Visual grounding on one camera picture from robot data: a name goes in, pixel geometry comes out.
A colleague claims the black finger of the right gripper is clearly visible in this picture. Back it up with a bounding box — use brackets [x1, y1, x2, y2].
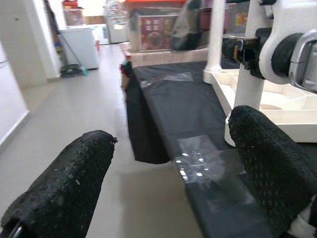
[221, 36, 248, 62]

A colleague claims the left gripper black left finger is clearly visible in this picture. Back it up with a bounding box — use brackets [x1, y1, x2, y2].
[0, 130, 118, 238]

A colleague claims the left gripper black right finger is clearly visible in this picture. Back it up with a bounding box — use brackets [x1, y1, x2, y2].
[229, 105, 317, 236]

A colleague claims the white plastic table leg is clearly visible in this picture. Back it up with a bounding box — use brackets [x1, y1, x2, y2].
[233, 0, 273, 112]
[206, 0, 225, 73]

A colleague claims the white plastic children table top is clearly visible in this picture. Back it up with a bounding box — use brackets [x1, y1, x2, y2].
[203, 66, 317, 147]

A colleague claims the clear plastic storage box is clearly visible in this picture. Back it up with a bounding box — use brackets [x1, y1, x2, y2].
[223, 0, 250, 37]

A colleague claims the clear tape cross patch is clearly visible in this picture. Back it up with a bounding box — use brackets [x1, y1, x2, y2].
[173, 133, 251, 190]

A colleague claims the beige cloth covered bench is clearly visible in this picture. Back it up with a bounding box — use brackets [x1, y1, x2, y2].
[123, 43, 211, 68]

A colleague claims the black table cloth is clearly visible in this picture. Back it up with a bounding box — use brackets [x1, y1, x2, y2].
[124, 60, 317, 238]

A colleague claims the red printed box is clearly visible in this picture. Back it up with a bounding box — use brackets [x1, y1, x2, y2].
[139, 14, 174, 52]

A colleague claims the mop with teal head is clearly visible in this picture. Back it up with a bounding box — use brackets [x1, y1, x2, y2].
[60, 34, 90, 77]

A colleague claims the white chest freezer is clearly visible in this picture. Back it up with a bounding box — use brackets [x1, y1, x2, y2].
[60, 27, 100, 70]

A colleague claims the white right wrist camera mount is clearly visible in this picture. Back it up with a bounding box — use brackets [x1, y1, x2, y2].
[257, 0, 317, 87]

